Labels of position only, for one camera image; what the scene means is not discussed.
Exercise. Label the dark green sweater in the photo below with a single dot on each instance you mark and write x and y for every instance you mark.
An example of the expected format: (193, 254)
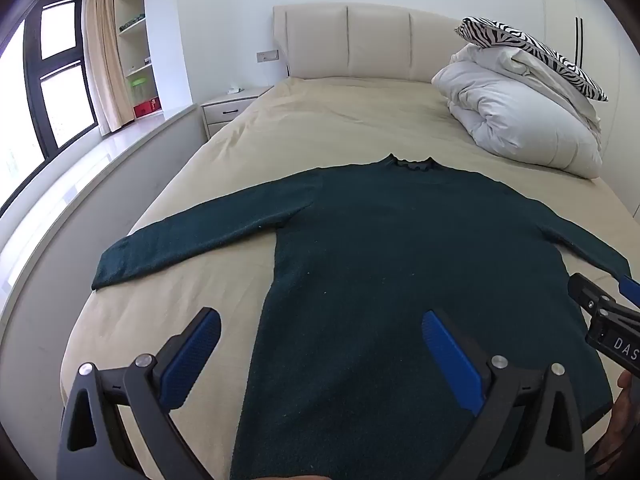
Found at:
(375, 260)

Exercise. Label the white folded duvet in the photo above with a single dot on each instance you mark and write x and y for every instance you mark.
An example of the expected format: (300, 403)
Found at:
(520, 115)

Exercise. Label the white nightstand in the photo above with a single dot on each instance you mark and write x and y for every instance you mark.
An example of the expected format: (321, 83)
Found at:
(230, 112)

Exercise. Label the white wardrobe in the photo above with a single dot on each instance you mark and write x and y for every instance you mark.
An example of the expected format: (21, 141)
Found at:
(590, 35)

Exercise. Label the beige curtain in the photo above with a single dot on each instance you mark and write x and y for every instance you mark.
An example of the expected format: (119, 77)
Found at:
(102, 60)

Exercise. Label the person's right hand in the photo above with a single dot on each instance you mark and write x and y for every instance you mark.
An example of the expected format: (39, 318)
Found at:
(622, 420)

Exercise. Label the white wall shelf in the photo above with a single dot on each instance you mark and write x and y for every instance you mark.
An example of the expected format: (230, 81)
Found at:
(132, 45)

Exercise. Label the cream padded headboard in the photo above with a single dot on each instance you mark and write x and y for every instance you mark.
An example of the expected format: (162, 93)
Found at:
(375, 40)

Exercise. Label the wall switch panel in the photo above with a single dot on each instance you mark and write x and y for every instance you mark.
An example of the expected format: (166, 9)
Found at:
(267, 55)

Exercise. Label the red box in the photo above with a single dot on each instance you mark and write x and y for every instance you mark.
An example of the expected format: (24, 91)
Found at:
(146, 109)

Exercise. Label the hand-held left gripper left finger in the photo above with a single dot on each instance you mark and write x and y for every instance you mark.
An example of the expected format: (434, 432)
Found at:
(195, 355)

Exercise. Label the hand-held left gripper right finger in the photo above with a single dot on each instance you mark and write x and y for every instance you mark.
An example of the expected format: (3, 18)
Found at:
(450, 355)

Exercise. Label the white window ledge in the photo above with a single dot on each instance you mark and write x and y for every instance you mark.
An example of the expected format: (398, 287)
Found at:
(90, 175)

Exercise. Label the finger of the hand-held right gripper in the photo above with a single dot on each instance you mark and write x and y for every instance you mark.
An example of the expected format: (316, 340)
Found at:
(585, 290)
(631, 287)

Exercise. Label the black framed window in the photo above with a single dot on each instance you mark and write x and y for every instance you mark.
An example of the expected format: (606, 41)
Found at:
(55, 85)

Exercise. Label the zebra print pillow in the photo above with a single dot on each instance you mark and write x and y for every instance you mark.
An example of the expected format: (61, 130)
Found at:
(540, 50)

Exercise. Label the bed with beige sheet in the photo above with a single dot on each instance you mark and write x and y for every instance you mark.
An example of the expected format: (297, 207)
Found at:
(325, 125)

